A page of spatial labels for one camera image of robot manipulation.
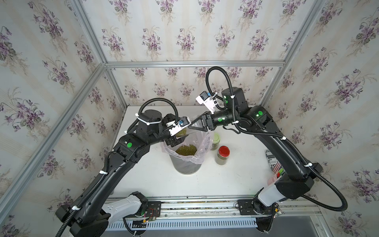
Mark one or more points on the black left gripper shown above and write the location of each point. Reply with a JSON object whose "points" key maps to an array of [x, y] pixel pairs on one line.
{"points": [[173, 140]]}

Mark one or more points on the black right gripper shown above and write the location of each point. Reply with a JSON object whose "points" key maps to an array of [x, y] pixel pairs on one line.
{"points": [[210, 122]]}

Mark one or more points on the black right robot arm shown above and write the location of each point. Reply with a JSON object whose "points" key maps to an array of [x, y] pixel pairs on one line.
{"points": [[232, 108]]}

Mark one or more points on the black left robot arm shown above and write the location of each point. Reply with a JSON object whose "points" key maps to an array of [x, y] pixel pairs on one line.
{"points": [[85, 216]]}

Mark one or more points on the green mung beans pile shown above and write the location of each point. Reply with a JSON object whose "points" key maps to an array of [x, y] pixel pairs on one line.
{"points": [[185, 150]]}

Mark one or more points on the green lid bean jar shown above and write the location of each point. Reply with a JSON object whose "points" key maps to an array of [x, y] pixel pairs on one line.
{"points": [[215, 142]]}

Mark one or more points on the mesh bin with pink bag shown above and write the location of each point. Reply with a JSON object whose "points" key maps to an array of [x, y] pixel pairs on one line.
{"points": [[188, 165]]}

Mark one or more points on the red lid bean jar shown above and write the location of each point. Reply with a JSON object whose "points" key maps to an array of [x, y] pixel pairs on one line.
{"points": [[222, 155]]}

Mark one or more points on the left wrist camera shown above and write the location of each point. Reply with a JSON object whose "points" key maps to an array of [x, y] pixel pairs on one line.
{"points": [[176, 127]]}

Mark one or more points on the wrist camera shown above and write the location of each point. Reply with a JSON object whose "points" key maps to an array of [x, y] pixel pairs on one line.
{"points": [[176, 127], [208, 101]]}

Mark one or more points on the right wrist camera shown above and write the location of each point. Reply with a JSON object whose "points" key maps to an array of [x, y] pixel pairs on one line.
{"points": [[208, 101]]}

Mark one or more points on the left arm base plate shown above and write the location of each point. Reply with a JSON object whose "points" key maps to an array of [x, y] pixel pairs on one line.
{"points": [[149, 212]]}

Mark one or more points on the white slotted cable duct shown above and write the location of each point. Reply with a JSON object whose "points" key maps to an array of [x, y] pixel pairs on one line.
{"points": [[187, 224]]}

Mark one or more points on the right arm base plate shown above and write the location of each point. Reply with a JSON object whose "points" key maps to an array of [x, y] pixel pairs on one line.
{"points": [[251, 207]]}

